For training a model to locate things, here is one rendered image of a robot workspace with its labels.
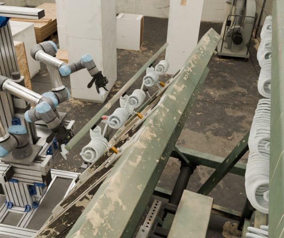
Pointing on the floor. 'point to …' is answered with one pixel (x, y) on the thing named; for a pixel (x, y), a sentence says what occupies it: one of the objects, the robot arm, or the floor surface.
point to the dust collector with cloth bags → (237, 29)
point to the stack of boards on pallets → (41, 33)
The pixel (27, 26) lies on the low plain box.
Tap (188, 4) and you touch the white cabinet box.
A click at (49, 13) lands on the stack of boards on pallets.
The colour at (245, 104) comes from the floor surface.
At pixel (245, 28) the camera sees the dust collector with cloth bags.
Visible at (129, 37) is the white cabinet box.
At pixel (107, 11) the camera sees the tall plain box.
